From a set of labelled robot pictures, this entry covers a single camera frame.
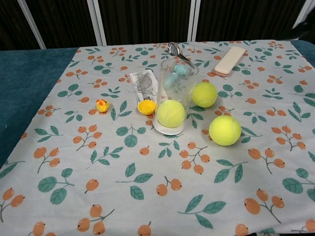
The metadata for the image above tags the yellow tennis ball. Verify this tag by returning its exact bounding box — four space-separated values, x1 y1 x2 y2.
209 115 242 147
157 99 186 128
191 82 218 108

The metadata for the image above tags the clear plastic cup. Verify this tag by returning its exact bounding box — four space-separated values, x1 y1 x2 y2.
154 58 199 135

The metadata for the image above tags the yellow eggshell cup toy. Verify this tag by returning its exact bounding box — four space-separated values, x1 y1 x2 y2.
137 99 157 116

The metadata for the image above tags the light blue toy dumbbell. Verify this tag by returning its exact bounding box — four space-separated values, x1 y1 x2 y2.
163 64 188 89

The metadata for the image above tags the small yellow duck toy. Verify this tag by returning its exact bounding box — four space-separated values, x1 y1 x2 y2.
95 98 110 113

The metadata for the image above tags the floral leaf berry tablecloth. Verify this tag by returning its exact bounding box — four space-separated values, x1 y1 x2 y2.
0 40 315 236

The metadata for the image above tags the metal tea strainer spoon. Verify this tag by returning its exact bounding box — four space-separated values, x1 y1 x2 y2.
167 42 193 63

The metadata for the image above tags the beige rectangular case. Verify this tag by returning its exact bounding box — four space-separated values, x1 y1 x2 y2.
213 46 247 78

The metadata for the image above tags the teal fabric table cover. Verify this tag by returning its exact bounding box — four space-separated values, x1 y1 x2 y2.
0 39 315 170

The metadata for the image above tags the clear packet with wire whisk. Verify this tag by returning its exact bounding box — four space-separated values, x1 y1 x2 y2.
127 69 160 103

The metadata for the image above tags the white frame post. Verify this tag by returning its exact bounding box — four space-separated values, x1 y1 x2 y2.
86 0 107 46
17 0 47 49
292 0 315 28
187 0 198 42

